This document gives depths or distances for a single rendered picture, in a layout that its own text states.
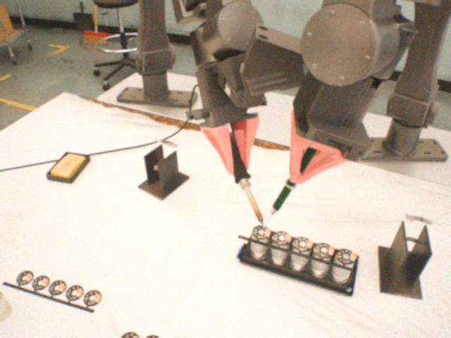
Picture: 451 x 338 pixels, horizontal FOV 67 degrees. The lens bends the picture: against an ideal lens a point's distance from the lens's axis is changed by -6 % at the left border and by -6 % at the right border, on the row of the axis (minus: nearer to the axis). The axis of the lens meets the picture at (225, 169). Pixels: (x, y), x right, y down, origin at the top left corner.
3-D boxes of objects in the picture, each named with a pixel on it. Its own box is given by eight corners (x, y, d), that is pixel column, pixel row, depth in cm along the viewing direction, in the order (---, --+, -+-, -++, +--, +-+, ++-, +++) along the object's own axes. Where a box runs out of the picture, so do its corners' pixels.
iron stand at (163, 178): (182, 199, 66) (199, 150, 65) (152, 201, 59) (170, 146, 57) (158, 186, 69) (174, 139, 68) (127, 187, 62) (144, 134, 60)
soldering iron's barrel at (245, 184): (264, 221, 49) (246, 181, 52) (267, 217, 48) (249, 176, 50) (255, 224, 49) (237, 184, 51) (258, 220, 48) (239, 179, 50)
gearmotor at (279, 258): (272, 252, 51) (275, 228, 48) (288, 257, 50) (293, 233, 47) (267, 265, 49) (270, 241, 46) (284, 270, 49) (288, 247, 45)
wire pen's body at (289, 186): (282, 213, 45) (325, 146, 38) (270, 209, 45) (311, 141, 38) (282, 204, 46) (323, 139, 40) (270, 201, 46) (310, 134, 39)
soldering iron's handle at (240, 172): (249, 182, 52) (218, 113, 57) (253, 174, 50) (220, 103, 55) (233, 186, 52) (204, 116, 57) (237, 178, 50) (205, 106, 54)
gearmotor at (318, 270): (310, 264, 49) (316, 240, 46) (328, 269, 49) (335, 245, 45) (306, 277, 48) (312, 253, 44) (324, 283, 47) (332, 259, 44)
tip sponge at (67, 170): (68, 157, 71) (65, 151, 70) (91, 160, 70) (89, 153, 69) (46, 179, 65) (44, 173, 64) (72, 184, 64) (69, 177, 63)
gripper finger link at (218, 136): (272, 168, 50) (260, 101, 48) (225, 182, 48) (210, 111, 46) (251, 163, 56) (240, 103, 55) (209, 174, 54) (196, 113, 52)
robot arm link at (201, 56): (249, 63, 46) (238, 10, 45) (208, 70, 45) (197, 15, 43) (229, 71, 53) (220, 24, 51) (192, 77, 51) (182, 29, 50)
